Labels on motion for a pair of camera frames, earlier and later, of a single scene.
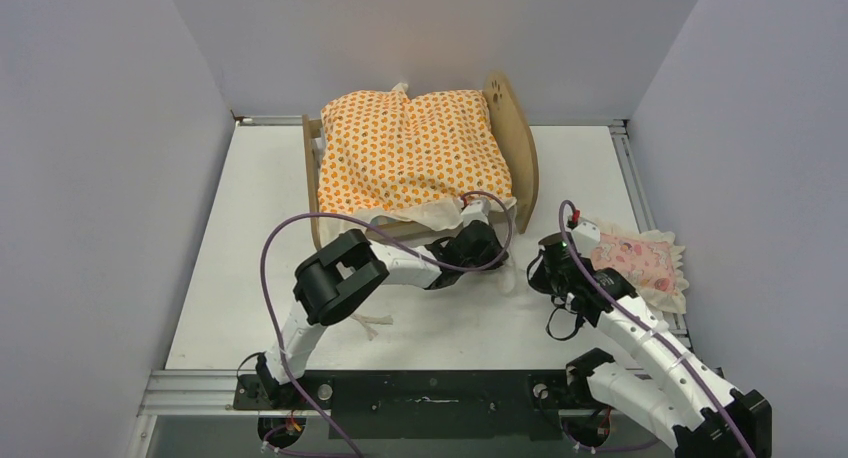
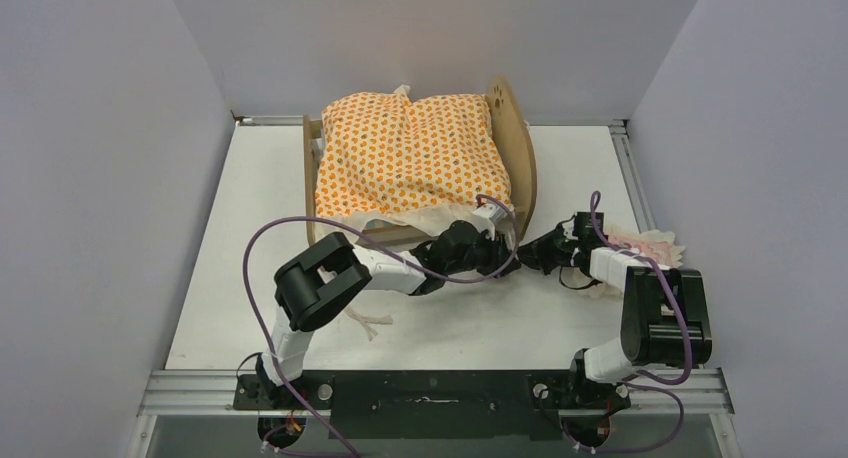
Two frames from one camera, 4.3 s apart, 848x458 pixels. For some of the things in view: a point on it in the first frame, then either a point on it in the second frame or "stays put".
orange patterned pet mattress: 389,157 stays put
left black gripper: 495,249 stays put
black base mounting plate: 428,405 stays put
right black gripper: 539,279 → 529,255
